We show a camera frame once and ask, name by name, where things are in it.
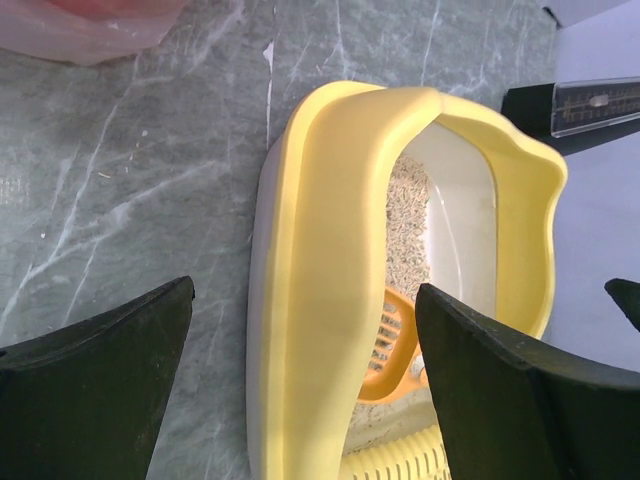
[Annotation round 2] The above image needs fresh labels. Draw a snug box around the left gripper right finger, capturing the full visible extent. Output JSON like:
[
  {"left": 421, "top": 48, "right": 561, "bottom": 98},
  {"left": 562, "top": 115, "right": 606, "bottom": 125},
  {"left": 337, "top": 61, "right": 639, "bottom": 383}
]
[{"left": 416, "top": 284, "right": 639, "bottom": 479}]

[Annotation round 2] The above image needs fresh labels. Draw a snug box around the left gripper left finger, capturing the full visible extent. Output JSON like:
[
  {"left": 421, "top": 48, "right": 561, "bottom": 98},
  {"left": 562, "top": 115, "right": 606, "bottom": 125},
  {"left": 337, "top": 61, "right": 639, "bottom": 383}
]
[{"left": 1, "top": 276, "right": 194, "bottom": 479}]

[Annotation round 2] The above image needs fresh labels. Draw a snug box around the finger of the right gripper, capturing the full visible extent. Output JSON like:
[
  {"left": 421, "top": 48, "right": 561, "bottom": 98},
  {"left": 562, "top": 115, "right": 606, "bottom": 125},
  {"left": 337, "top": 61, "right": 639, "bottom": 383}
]
[{"left": 604, "top": 278, "right": 640, "bottom": 331}]

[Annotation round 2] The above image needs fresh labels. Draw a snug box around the orange litter scoop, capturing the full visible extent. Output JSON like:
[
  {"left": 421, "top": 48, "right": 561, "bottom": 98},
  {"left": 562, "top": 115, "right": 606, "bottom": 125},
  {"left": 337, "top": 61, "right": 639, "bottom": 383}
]
[{"left": 358, "top": 286, "right": 428, "bottom": 404}]

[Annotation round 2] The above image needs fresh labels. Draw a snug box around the yellow litter box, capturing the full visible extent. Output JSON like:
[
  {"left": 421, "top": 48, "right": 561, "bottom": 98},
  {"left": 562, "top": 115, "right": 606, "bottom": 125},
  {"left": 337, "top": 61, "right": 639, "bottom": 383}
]
[{"left": 246, "top": 81, "right": 568, "bottom": 479}]

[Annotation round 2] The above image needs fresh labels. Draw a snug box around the black triangular scoop holder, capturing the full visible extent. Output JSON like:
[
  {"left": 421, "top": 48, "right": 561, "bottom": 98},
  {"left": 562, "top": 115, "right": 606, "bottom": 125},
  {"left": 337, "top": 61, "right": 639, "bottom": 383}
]
[{"left": 501, "top": 77, "right": 639, "bottom": 156}]

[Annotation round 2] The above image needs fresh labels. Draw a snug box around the pink lined waste basket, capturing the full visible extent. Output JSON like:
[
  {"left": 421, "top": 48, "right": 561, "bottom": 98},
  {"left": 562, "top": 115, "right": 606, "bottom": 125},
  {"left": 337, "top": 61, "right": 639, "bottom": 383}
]
[{"left": 1, "top": 1, "right": 187, "bottom": 66}]

